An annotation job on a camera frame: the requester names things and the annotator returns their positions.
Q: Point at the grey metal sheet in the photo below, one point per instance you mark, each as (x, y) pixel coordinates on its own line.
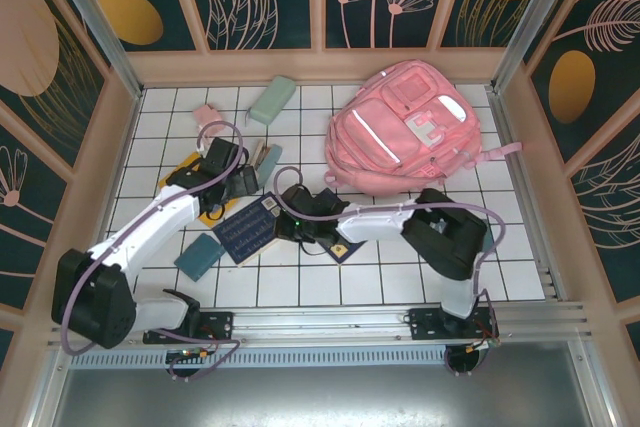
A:
(320, 397)

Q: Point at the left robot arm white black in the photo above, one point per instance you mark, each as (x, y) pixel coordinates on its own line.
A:
(150, 222)

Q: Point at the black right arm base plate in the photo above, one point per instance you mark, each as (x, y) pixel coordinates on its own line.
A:
(425, 324)

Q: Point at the aluminium mounting rail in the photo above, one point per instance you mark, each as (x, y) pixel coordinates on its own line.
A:
(320, 322)

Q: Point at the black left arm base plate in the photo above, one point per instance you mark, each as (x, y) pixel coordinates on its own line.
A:
(220, 327)

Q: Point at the teal book with cream pages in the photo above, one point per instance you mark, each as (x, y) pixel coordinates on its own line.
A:
(269, 162)

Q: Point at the navy notebook with white print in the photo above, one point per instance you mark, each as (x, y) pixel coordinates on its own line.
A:
(247, 234)

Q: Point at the pink student backpack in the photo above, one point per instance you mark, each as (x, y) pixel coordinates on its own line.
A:
(400, 147)

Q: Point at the aluminium frame post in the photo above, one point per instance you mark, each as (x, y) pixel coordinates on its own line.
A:
(100, 27)
(525, 22)

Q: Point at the dark teal pencil case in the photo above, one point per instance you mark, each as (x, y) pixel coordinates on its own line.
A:
(197, 257)

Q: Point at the small pink box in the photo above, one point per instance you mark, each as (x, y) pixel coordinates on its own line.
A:
(206, 113)

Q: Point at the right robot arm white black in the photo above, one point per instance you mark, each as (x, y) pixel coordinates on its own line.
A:
(375, 224)

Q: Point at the mint green pencil case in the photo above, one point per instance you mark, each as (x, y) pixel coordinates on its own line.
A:
(272, 99)

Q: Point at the navy book with yellow emblem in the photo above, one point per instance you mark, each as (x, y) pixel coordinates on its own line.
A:
(345, 253)

